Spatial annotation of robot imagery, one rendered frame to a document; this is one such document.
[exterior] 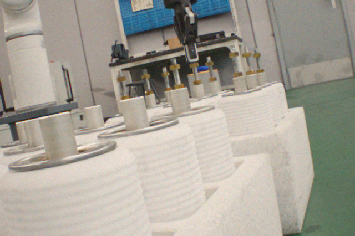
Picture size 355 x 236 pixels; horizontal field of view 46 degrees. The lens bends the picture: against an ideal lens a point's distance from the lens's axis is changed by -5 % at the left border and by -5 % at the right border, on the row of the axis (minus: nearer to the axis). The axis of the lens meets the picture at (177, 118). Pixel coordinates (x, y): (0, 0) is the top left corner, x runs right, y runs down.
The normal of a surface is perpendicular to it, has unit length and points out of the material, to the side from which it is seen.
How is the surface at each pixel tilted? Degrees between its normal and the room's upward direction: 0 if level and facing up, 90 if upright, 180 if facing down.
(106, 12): 90
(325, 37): 90
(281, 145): 90
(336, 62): 90
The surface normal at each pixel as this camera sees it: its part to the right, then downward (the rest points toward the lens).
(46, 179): -0.12, -0.47
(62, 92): -0.24, 0.11
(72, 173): 0.19, -0.54
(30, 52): 0.46, -0.04
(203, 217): -0.20, -0.98
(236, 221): 0.91, -0.16
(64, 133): 0.66, -0.08
